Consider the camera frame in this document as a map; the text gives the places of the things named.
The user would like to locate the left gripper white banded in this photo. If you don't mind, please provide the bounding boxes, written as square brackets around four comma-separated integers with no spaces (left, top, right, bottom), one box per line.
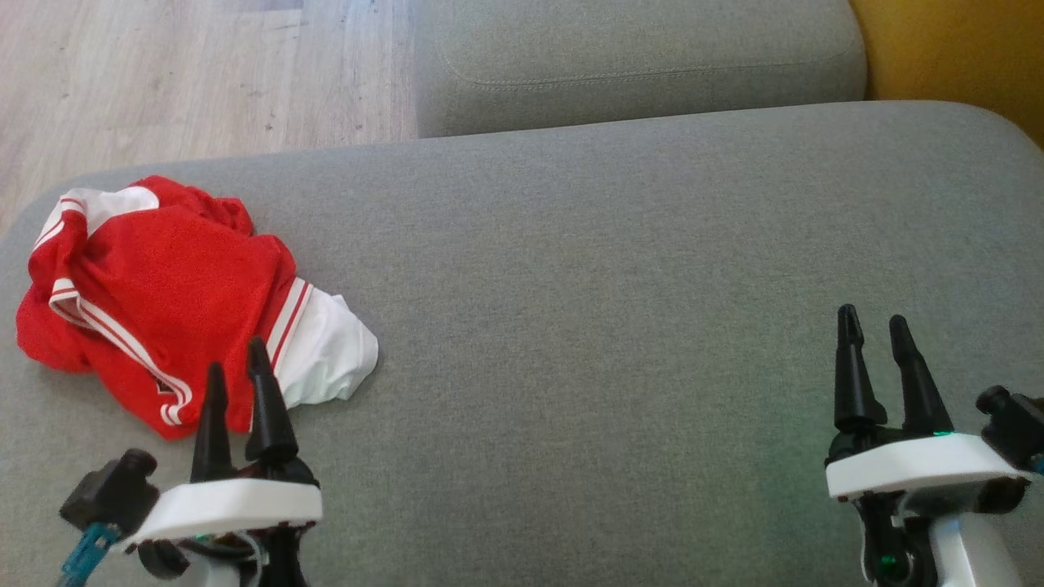
[122,337,324,587]

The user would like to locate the right gripper white banded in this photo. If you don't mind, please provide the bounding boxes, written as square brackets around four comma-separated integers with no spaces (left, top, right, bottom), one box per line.
[824,304,1035,587]

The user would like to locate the red white basketball jersey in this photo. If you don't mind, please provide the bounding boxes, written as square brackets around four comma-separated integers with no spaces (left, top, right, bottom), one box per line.
[15,186,380,441]

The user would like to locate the yellow panel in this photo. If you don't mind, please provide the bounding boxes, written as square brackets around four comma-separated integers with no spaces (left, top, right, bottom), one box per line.
[848,0,1044,149]

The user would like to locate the grey stitched sofa cushion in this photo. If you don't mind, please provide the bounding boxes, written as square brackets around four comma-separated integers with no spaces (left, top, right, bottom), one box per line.
[414,0,867,138]

